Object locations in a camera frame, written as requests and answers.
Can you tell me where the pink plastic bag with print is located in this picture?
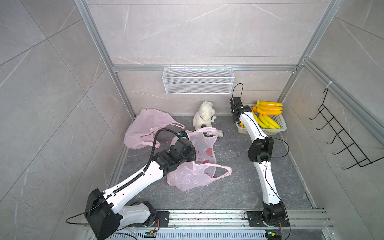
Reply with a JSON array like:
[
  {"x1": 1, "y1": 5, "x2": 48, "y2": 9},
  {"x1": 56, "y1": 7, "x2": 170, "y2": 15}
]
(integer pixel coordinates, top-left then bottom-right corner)
[{"x1": 167, "y1": 127, "x2": 232, "y2": 192}]

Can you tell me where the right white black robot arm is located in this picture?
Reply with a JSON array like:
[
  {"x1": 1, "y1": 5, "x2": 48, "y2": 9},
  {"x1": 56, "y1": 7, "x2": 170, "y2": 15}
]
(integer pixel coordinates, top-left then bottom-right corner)
[{"x1": 230, "y1": 97, "x2": 288, "y2": 227}]

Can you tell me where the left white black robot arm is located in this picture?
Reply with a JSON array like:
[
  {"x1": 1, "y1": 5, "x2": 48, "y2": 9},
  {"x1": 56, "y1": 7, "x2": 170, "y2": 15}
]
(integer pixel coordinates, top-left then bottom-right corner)
[{"x1": 84, "y1": 138, "x2": 196, "y2": 240}]

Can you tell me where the yellow-green banana bunch right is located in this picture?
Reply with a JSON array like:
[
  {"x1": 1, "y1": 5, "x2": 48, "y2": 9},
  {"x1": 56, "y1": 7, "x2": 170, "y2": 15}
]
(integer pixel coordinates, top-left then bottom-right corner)
[{"x1": 253, "y1": 111, "x2": 281, "y2": 130}]

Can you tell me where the plain pink plastic bag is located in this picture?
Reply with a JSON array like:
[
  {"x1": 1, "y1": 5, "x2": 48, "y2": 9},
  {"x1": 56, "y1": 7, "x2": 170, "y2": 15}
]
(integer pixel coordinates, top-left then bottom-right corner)
[{"x1": 124, "y1": 109, "x2": 185, "y2": 150}]

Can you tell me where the white plush toy dog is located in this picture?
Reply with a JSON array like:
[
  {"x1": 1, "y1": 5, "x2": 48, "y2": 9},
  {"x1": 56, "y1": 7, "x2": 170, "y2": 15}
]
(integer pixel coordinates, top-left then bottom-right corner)
[{"x1": 193, "y1": 101, "x2": 216, "y2": 130}]

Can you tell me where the white plastic basket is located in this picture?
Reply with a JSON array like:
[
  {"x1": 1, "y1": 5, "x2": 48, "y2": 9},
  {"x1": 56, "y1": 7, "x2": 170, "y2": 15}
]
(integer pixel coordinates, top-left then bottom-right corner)
[{"x1": 251, "y1": 105, "x2": 287, "y2": 136}]

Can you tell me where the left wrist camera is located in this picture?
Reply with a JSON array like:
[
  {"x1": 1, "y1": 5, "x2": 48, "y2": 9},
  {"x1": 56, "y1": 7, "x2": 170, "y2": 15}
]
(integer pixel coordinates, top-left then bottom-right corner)
[{"x1": 178, "y1": 131, "x2": 190, "y2": 140}]

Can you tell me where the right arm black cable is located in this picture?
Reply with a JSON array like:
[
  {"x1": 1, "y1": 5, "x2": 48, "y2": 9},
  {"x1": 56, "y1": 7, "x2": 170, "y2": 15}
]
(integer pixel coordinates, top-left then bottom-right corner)
[{"x1": 231, "y1": 83, "x2": 292, "y2": 240}]

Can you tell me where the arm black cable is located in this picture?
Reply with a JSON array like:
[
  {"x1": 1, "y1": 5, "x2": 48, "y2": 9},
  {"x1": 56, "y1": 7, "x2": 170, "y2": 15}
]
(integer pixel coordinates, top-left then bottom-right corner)
[
  {"x1": 143, "y1": 128, "x2": 184, "y2": 173},
  {"x1": 231, "y1": 83, "x2": 292, "y2": 240}
]

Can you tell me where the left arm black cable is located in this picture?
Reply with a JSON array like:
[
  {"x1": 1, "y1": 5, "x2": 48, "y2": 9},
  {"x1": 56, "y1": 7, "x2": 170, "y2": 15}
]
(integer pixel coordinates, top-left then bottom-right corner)
[{"x1": 143, "y1": 128, "x2": 184, "y2": 173}]

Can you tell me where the black wire hook rack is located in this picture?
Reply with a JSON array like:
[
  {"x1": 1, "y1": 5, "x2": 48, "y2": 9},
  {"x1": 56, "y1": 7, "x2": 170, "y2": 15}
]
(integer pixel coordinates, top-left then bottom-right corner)
[{"x1": 309, "y1": 88, "x2": 384, "y2": 170}]

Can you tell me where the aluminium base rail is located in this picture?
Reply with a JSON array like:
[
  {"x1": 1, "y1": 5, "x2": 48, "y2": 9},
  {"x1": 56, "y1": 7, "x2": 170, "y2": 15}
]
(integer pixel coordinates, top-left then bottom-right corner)
[{"x1": 109, "y1": 209, "x2": 339, "y2": 240}]

